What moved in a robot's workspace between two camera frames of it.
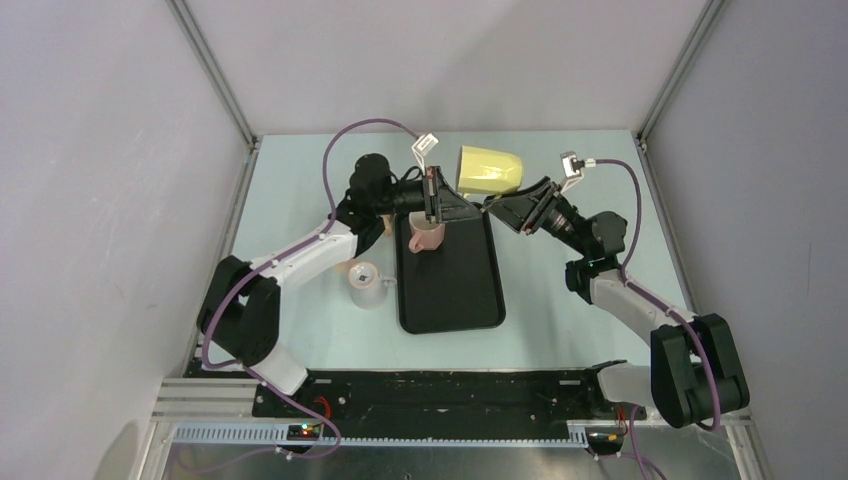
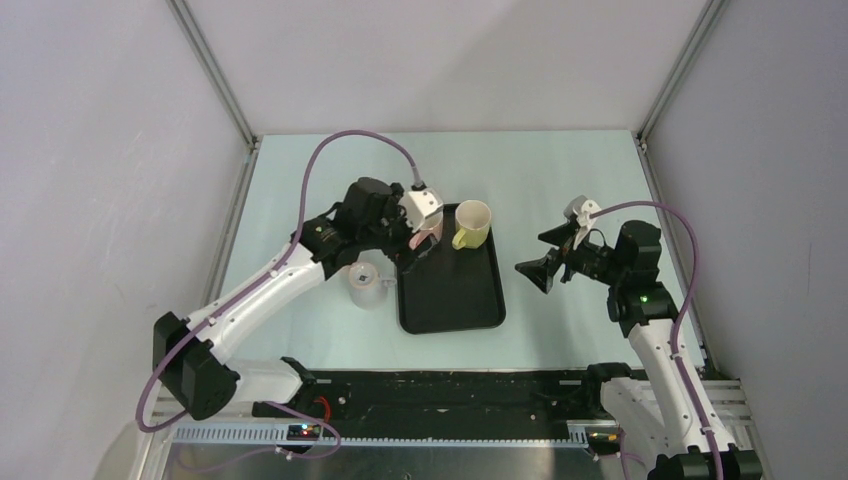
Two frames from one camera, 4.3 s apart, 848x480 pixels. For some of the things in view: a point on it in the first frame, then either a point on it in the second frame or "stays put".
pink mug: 425,236 stays put
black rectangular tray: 454,287 stays put
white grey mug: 368,289 stays put
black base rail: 446,405 stays put
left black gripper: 452,206 → 395,207
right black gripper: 515,212 → 542,270
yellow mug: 486,171 → 472,223
